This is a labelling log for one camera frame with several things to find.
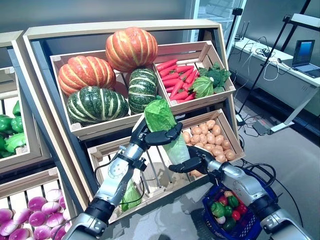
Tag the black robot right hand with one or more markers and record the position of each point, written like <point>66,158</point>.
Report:
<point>197,163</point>

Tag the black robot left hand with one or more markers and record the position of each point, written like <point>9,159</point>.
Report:
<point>157,137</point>

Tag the napa cabbage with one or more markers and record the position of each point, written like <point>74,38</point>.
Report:
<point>131,195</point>
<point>160,117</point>

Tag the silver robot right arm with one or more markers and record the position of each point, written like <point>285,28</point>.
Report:
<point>245,180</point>

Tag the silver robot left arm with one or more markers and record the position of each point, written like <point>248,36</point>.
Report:
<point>117,172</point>

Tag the blue plastic shopping basket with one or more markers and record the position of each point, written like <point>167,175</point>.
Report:
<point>225,235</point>

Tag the brown potato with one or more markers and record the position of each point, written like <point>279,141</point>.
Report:
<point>221,158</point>
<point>216,130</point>
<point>196,130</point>
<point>196,173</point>
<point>186,137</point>
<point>210,123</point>
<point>226,144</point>
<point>217,150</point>
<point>203,128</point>
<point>219,139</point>
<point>230,155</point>

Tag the orange round vegetable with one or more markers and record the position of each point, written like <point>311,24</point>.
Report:
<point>228,193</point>

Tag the wooden slat crate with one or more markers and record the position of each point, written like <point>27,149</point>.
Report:
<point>25,181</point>
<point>231,136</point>
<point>100,127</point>
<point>200,102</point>
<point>110,147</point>
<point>10,75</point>

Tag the red tomato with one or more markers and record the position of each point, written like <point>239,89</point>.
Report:
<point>223,200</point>
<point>235,215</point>

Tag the red carrot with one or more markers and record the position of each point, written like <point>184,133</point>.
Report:
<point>171,82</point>
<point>168,75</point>
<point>180,95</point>
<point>167,64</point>
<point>177,88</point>
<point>191,77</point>
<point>184,68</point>

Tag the green striped pumpkin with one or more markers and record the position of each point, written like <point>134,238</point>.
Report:
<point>142,90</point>
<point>97,105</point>

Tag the purple white turnip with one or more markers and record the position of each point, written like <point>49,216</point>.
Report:
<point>22,215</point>
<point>220,219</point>
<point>53,195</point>
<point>51,207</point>
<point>37,203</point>
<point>37,218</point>
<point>55,218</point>
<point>5,215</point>

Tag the power adapter block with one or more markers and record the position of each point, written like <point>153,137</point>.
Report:
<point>240,120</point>

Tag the red bell pepper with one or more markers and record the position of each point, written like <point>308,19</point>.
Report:
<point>242,208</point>

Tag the dark green bell pepper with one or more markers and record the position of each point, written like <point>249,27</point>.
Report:
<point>229,224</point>

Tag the round green cabbage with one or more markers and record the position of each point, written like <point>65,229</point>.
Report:
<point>204,86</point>
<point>15,141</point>

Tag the grey floor box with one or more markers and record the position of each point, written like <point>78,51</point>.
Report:
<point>261,126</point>

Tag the green broccoli with leaves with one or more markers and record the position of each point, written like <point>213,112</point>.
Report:
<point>217,75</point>

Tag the orange striped pumpkin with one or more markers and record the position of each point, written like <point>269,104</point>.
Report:
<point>86,75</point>
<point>131,48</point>

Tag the white desk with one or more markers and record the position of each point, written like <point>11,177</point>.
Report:
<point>287,85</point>

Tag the black tripod stand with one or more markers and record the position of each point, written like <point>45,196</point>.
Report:
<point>265,64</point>

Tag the wooden display shelf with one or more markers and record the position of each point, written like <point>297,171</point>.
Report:
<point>10,37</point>
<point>100,28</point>

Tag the black router with antennas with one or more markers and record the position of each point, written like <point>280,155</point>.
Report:
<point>240,38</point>

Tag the open laptop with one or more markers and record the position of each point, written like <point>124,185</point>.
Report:
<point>303,55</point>

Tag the white flat panel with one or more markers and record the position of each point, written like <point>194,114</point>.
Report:
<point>305,21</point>

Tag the thin black camera stand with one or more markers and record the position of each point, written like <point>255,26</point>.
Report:
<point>237,11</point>

